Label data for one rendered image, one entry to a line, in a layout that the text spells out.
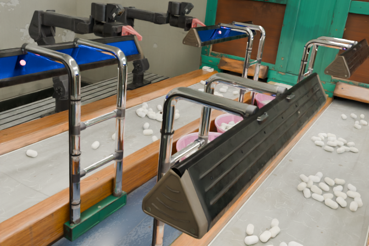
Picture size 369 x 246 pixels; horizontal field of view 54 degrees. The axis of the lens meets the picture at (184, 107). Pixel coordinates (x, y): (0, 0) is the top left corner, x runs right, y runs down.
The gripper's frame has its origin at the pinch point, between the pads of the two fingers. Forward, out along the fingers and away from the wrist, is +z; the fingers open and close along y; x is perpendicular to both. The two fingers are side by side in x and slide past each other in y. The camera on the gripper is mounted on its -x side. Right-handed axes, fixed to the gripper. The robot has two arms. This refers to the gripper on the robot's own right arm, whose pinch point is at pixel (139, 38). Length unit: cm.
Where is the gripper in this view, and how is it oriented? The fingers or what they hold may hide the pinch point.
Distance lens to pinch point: 137.3
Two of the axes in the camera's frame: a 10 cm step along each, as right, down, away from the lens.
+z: 8.8, 2.6, -3.9
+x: -1.2, 9.3, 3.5
